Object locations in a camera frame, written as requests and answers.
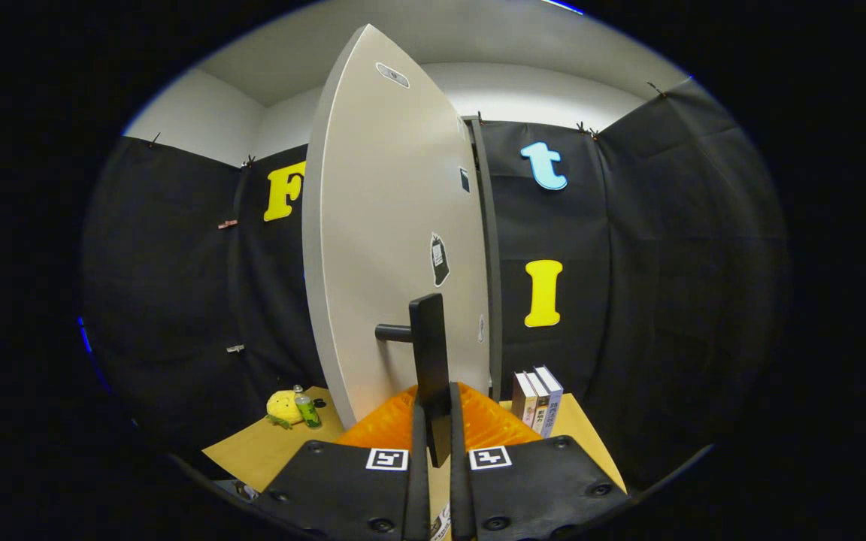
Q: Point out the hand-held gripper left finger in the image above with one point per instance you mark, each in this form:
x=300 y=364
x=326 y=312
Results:
x=419 y=503

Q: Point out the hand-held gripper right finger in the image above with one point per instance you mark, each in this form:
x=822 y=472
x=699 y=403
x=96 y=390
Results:
x=460 y=496

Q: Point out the beige shoe cabinet door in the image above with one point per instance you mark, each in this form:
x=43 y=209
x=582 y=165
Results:
x=373 y=225

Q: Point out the small green bottle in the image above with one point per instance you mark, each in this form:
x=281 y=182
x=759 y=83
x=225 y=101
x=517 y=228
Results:
x=307 y=411

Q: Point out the yellow plush toy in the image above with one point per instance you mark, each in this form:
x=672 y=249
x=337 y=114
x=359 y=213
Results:
x=281 y=407

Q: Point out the black backdrop cloth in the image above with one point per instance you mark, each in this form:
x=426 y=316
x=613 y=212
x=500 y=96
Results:
x=666 y=263

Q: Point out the ceiling light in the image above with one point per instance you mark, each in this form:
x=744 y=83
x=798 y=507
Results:
x=562 y=6

